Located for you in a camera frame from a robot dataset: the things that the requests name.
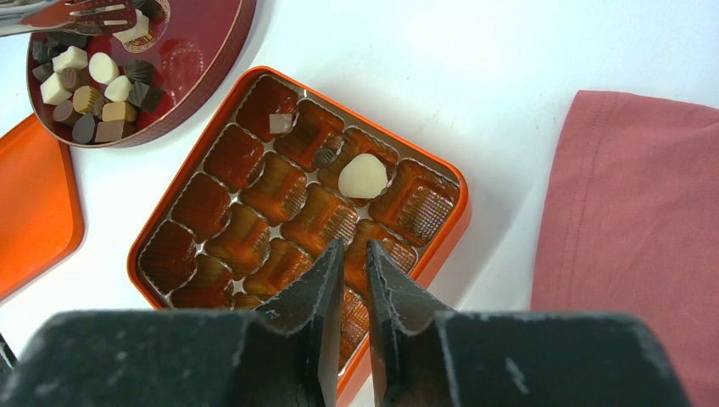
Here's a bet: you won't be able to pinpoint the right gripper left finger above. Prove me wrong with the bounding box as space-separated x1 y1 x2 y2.
1 240 343 406

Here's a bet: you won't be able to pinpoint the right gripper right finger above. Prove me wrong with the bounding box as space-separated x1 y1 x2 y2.
366 240 689 406

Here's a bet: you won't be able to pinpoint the orange compartment chocolate box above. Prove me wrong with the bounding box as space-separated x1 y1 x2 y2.
127 67 471 406

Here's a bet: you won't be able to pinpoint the white rounded chocolate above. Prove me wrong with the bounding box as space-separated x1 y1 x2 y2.
337 153 389 199

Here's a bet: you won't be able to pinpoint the dark ribbed chocolate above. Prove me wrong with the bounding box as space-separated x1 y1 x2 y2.
313 148 337 169

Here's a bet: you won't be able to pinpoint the metal serving tongs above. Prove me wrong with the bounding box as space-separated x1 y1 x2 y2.
1 0 137 36

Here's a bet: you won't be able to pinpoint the white oval chocolate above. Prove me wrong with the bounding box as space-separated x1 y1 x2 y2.
87 53 120 85
104 75 133 103

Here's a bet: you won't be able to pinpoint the brown oval chocolate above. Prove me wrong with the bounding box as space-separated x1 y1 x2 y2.
53 100 81 126

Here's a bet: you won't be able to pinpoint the white square chocolate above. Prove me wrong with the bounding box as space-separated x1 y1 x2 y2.
40 72 73 106
53 46 88 73

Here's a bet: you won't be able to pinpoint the pink cloth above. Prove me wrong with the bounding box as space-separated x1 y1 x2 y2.
530 91 718 406

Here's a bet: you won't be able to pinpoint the orange box lid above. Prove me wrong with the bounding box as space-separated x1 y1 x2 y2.
1 114 85 299

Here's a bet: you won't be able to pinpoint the round dark red plate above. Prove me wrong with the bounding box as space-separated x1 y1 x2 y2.
26 0 259 150

